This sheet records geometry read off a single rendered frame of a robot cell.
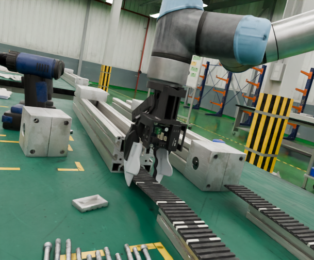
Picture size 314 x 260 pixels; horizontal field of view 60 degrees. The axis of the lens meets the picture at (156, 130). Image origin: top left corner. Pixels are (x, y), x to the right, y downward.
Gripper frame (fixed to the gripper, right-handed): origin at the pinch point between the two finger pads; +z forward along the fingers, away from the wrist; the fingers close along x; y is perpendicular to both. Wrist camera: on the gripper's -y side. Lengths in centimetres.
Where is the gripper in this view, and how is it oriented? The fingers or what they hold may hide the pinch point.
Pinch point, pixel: (142, 178)
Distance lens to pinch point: 57.1
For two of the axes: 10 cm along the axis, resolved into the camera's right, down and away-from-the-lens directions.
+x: 9.0, 1.0, 4.2
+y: 3.9, 2.5, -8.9
